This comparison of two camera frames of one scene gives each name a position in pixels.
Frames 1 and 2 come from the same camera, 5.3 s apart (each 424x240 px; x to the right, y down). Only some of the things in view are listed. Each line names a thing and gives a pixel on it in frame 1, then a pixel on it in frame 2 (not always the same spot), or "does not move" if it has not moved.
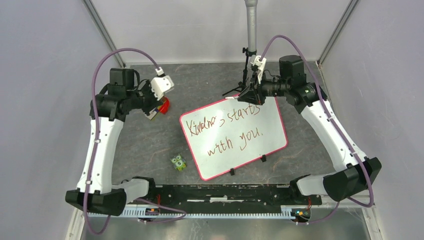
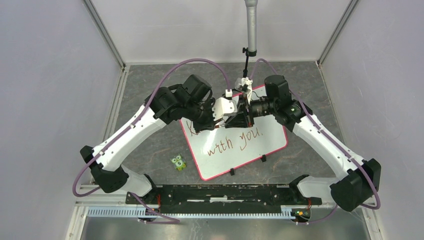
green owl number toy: (179, 163) does not move
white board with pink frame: (227, 135) does not move
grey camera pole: (251, 12) does not move
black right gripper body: (271, 88) -> (257, 108)
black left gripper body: (143, 98) -> (205, 119)
